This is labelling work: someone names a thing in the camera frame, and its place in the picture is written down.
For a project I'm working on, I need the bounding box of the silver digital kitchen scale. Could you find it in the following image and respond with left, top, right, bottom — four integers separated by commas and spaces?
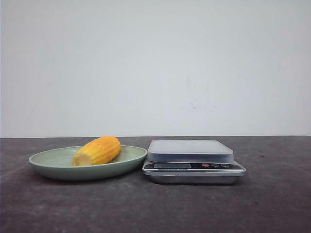
142, 139, 246, 184

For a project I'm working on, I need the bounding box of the green oval plate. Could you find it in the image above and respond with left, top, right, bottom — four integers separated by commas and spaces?
29, 145, 147, 181

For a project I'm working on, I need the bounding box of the yellow corn cob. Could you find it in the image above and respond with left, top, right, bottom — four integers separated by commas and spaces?
72, 136, 121, 166

